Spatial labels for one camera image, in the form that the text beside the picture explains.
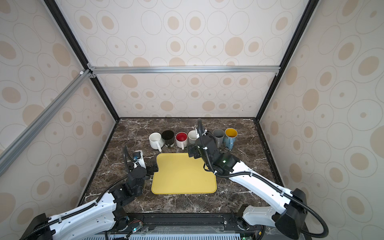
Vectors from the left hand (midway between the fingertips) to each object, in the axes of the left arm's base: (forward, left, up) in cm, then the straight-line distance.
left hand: (151, 155), depth 79 cm
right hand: (+4, -25, +8) cm, 26 cm away
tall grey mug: (+21, -39, -9) cm, 45 cm away
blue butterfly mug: (+17, -45, -8) cm, 49 cm away
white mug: (+21, -14, -15) cm, 29 cm away
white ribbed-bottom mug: (+17, +2, -11) cm, 20 cm away
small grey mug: (+21, -21, -12) cm, 32 cm away
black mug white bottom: (+21, -5, -11) cm, 24 cm away
